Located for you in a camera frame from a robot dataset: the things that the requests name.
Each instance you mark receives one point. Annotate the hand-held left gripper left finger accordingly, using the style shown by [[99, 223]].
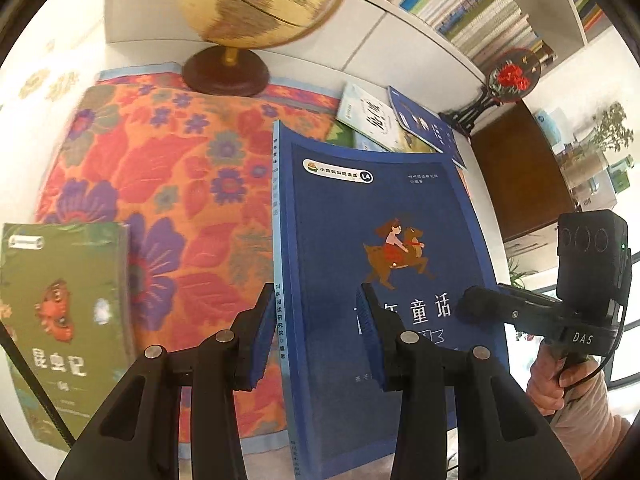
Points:
[[260, 345]]

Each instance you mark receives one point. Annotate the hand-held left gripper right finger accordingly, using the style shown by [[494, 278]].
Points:
[[375, 340]]

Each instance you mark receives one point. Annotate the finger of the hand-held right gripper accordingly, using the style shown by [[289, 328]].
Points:
[[487, 307], [530, 299]]

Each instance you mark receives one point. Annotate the blue book deer rider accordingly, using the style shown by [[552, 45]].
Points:
[[350, 200]]

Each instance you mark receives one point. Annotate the blue book white print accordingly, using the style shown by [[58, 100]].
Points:
[[430, 130]]

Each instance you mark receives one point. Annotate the olive green butterfly book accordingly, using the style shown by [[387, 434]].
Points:
[[75, 260]]

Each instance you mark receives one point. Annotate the pale storybook green hill cover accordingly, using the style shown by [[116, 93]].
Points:
[[370, 115]]

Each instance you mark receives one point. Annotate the person's right forearm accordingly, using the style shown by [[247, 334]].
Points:
[[590, 420]]

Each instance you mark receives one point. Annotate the row of colourful shelf books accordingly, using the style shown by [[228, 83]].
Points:
[[580, 0]]

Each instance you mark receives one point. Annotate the row of white green books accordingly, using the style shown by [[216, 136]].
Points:
[[475, 10]]

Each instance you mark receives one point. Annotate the person's right hand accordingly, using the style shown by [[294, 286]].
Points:
[[547, 390]]

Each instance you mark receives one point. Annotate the green floor plant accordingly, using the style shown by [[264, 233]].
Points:
[[520, 270]]

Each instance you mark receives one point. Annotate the green box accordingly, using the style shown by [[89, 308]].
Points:
[[620, 177]]

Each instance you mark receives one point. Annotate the dark wooden cabinet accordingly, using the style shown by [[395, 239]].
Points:
[[520, 175]]

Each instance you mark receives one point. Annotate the potted plant beige pot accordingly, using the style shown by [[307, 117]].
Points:
[[605, 130]]

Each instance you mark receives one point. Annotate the light blue box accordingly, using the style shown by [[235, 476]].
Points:
[[550, 125]]

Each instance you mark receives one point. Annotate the orange floral table cloth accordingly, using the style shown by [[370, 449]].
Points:
[[165, 160]]

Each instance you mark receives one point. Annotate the red flower fan ornament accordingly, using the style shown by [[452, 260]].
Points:
[[512, 77]]

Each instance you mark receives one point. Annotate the white bookshelf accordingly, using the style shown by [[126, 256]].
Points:
[[390, 35]]

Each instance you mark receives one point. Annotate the antique yellow desk globe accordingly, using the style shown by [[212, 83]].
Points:
[[240, 0]]

